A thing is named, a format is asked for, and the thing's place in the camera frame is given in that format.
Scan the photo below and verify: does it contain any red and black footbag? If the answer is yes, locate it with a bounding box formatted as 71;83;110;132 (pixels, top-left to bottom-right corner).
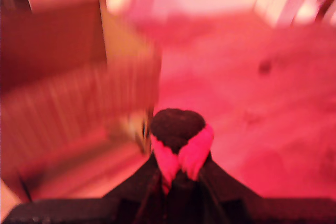
150;108;215;196

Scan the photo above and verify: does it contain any cardboard dice tower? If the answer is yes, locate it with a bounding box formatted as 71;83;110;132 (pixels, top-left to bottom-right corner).
0;0;162;201

